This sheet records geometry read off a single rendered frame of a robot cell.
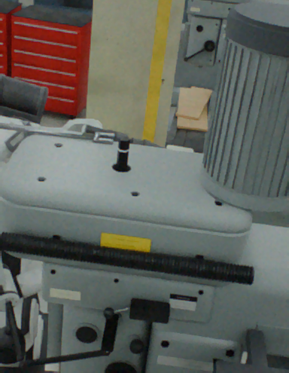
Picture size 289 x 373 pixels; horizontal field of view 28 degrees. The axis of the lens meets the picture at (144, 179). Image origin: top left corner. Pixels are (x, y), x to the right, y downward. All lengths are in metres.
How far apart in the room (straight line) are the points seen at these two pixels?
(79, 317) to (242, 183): 0.44
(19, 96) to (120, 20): 1.15
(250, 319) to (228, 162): 0.33
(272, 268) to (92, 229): 0.35
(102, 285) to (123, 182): 0.20
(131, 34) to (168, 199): 1.84
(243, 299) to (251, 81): 0.42
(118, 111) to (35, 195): 1.93
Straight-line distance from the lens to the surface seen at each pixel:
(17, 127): 1.22
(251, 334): 1.16
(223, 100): 0.98
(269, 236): 1.21
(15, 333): 1.17
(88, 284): 1.10
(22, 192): 1.01
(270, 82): 0.93
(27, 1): 9.78
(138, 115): 2.91
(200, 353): 1.20
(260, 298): 1.12
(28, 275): 1.80
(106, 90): 2.88
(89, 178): 1.05
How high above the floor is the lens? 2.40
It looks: 29 degrees down
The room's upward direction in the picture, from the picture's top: 7 degrees clockwise
